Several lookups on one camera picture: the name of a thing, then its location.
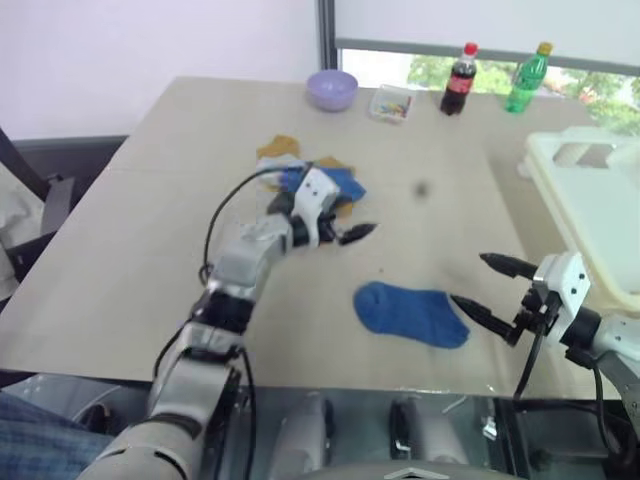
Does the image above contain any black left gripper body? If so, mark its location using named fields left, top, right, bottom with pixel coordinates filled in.
left=318, top=212, right=350, bottom=247

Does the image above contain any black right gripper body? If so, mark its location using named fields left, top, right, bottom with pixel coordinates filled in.
left=509, top=279, right=562, bottom=347

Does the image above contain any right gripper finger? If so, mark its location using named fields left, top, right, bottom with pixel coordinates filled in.
left=478, top=252, right=539, bottom=282
left=449, top=294, right=519, bottom=347

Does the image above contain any blue sock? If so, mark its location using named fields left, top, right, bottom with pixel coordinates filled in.
left=352, top=280, right=472, bottom=350
left=319, top=167, right=370, bottom=204

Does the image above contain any tan sock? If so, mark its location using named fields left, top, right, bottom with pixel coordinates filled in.
left=256, top=133, right=302, bottom=160
left=317, top=155, right=357, bottom=176

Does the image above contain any white sock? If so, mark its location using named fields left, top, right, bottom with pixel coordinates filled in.
left=256, top=153, right=307, bottom=195

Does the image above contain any white plastic basket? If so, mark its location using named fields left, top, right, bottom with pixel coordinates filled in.
left=517, top=125, right=640, bottom=314

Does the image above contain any clear box of coloured bits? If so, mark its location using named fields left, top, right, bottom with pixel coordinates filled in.
left=368, top=83, right=419, bottom=124

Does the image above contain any purple plastic bowl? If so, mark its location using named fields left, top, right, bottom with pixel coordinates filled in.
left=304, top=69, right=359, bottom=114

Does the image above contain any cola bottle with red cap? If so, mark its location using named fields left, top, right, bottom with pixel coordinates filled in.
left=439, top=42, right=480, bottom=118

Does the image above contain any green bottle with yellow cap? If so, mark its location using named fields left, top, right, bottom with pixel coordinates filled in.
left=504, top=41, right=554, bottom=114

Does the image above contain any dark grey chair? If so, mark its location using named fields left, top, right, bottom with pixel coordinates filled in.
left=0, top=127, right=129, bottom=301

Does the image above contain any blue jeans leg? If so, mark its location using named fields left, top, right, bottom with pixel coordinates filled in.
left=0, top=389, right=117, bottom=480

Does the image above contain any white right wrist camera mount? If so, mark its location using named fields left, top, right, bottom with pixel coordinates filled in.
left=532, top=252, right=592, bottom=346

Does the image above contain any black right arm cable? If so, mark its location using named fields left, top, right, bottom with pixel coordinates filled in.
left=567, top=347, right=632, bottom=456
left=512, top=332, right=547, bottom=402

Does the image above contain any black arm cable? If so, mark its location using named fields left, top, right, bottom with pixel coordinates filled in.
left=199, top=159, right=316, bottom=296
left=567, top=347, right=632, bottom=456
left=512, top=332, right=547, bottom=402

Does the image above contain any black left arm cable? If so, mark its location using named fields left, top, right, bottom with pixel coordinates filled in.
left=199, top=159, right=316, bottom=296

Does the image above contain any dark window frame post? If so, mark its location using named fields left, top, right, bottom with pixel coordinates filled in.
left=316, top=0, right=339, bottom=71

